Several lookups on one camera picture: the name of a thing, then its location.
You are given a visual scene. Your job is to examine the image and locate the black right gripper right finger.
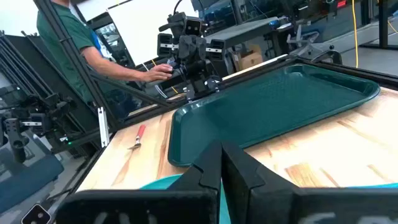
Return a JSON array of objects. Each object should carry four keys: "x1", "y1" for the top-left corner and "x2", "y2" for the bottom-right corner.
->
[{"x1": 221, "y1": 140, "x2": 398, "y2": 224}]

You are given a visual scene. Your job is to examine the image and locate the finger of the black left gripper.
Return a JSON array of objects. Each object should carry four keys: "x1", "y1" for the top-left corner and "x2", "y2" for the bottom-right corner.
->
[
  {"x1": 157, "y1": 33, "x2": 174, "y2": 58},
  {"x1": 206, "y1": 39, "x2": 225, "y2": 62}
]

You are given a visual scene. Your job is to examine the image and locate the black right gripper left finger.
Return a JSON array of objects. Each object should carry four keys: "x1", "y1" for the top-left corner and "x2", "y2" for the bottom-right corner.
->
[{"x1": 55, "y1": 140, "x2": 223, "y2": 224}]

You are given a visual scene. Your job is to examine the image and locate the teal round plate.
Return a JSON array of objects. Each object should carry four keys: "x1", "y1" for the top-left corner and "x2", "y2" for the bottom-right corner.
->
[{"x1": 139, "y1": 174, "x2": 398, "y2": 224}]

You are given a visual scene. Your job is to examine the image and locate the dark green plastic tray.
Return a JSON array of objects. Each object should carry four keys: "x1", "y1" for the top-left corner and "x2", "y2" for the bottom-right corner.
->
[{"x1": 167, "y1": 63, "x2": 381, "y2": 167}]

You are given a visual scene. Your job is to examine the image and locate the person's hand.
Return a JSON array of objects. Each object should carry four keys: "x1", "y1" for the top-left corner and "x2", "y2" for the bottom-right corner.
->
[{"x1": 144, "y1": 63, "x2": 174, "y2": 83}]

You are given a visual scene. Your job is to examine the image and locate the white board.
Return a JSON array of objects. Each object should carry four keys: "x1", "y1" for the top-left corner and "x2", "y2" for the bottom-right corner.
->
[{"x1": 107, "y1": 0, "x2": 200, "y2": 66}]

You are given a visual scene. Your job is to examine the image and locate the grey work table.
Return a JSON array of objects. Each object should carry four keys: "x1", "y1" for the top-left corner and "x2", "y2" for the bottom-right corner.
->
[{"x1": 203, "y1": 17, "x2": 280, "y2": 49}]

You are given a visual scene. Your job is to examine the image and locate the brown cardboard box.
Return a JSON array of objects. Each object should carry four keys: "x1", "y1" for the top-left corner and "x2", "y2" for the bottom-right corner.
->
[{"x1": 233, "y1": 45, "x2": 264, "y2": 72}]

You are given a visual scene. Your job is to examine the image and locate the white metal stand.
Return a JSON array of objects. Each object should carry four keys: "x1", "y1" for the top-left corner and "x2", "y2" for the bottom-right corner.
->
[{"x1": 285, "y1": 24, "x2": 320, "y2": 55}]

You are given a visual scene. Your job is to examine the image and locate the person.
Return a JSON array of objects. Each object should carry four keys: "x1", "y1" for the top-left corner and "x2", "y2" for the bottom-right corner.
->
[{"x1": 36, "y1": 0, "x2": 150, "y2": 103}]

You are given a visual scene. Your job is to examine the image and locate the black white-rimmed square device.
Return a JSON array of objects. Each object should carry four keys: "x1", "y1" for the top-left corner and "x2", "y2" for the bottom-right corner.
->
[{"x1": 21, "y1": 203, "x2": 52, "y2": 224}]

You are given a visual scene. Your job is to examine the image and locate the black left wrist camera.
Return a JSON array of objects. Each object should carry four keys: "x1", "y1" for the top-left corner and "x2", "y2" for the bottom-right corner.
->
[{"x1": 159, "y1": 11, "x2": 205, "y2": 37}]

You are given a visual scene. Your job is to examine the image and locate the fork with pink handle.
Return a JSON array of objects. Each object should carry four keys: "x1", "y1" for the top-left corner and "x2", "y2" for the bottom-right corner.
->
[{"x1": 127, "y1": 124, "x2": 147, "y2": 151}]

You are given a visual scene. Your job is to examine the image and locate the silver metal bracket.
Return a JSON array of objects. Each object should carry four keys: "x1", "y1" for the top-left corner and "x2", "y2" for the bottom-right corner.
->
[{"x1": 98, "y1": 107, "x2": 110, "y2": 147}]

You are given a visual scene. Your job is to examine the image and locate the yellow cable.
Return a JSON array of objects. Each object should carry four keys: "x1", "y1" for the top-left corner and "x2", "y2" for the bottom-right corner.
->
[{"x1": 351, "y1": 0, "x2": 360, "y2": 68}]

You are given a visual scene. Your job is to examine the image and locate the black stacked frame panels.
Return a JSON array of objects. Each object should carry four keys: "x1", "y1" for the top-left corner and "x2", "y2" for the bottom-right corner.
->
[{"x1": 0, "y1": 30, "x2": 55, "y2": 99}]

